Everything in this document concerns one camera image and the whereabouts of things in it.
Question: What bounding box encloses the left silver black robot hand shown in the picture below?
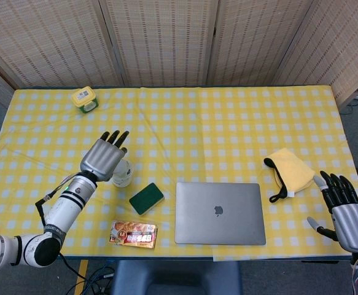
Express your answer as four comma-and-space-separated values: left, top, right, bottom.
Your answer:
79, 130, 130, 183

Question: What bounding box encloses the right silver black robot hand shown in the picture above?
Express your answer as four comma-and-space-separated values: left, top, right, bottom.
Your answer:
306, 170, 358, 253

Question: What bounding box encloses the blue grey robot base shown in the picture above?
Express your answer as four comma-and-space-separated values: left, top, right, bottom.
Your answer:
110, 260, 243, 295

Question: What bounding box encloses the green yellow sponge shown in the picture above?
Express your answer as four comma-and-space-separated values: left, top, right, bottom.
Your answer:
128, 182, 165, 216

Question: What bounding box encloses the yellow lidded green container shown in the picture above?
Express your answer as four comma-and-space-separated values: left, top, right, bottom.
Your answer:
71, 87, 100, 114

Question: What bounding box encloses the yellow cloth with black trim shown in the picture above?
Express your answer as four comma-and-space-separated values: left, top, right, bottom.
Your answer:
263, 147, 316, 203

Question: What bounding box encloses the red orange snack box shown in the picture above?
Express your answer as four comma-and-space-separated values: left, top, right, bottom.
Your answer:
108, 219, 157, 250

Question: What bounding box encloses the yellow white checkered tablecloth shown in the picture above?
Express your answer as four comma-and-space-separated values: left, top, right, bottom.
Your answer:
0, 87, 358, 262

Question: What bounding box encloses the grey closed laptop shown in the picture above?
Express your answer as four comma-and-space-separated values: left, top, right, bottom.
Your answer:
174, 181, 267, 246

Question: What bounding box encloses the thin wrist cable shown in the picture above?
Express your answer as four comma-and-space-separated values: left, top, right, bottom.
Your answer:
35, 172, 83, 227

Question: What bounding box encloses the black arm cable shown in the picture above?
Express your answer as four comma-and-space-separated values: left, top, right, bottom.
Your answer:
57, 251, 87, 294

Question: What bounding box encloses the floor cable bundle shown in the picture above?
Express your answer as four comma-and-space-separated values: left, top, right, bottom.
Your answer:
82, 265, 115, 295

